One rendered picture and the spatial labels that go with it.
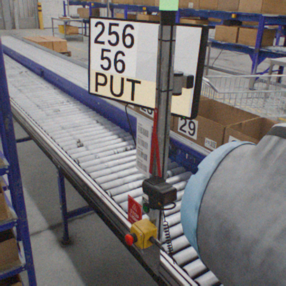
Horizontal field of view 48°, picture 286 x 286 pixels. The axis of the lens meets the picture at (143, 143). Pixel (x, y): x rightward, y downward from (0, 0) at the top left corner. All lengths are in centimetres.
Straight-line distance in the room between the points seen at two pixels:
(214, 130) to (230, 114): 32
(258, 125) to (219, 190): 152
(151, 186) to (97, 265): 134
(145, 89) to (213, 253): 88
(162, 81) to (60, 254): 169
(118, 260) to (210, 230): 199
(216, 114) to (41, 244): 151
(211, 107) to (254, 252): 182
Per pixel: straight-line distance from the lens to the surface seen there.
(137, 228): 118
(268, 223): 31
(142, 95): 118
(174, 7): 95
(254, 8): 726
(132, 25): 119
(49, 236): 256
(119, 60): 123
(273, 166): 33
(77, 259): 235
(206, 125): 173
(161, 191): 99
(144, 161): 112
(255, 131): 185
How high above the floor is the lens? 162
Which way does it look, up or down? 24 degrees down
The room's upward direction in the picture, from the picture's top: 2 degrees clockwise
